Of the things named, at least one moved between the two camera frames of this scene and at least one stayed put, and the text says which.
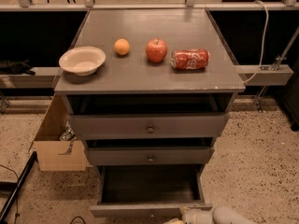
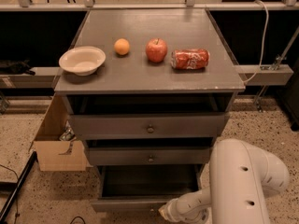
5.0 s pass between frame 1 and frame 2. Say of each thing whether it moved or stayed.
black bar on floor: stayed
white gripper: moved
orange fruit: stayed
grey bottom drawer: stayed
